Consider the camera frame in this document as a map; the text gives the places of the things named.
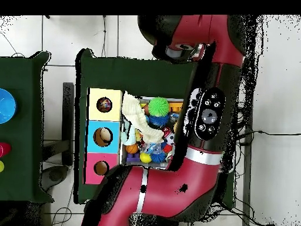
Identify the cream fluffy cloth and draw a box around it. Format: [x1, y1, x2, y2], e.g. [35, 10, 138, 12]
[121, 91, 165, 144]

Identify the wooden box with three holes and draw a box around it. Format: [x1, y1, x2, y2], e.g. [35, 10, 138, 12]
[83, 88, 124, 185]

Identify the colourful geometric print cloth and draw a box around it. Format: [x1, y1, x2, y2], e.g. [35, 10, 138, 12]
[96, 97, 113, 113]

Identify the blue spiky rubber ball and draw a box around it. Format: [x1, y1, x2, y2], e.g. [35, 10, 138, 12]
[148, 114, 170, 127]

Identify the green spiky rubber ball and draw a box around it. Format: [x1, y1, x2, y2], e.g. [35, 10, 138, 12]
[148, 97, 170, 118]

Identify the black and white soccer ball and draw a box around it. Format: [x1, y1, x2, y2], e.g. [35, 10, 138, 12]
[165, 132, 175, 146]

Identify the mint green cloth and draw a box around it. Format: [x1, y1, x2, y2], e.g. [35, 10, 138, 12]
[120, 118, 136, 146]

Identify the orange mini basketball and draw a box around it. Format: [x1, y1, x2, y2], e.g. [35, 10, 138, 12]
[125, 142, 139, 154]

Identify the orange plastic compartment tray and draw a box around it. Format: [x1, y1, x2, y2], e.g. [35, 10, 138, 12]
[169, 102, 183, 113]

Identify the yellow ball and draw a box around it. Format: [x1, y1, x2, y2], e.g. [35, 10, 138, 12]
[139, 152, 152, 164]

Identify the dark green tablecloth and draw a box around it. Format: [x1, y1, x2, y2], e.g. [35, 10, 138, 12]
[75, 48, 236, 209]
[0, 51, 53, 204]

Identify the blue bowl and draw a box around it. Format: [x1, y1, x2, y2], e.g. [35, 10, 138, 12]
[0, 88, 18, 125]

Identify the red cup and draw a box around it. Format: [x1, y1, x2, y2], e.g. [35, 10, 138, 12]
[0, 141, 12, 158]

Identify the wire mesh bin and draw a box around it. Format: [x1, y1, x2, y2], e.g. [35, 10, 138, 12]
[119, 95, 186, 170]

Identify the black cable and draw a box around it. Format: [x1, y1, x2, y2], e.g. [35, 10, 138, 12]
[239, 129, 301, 144]

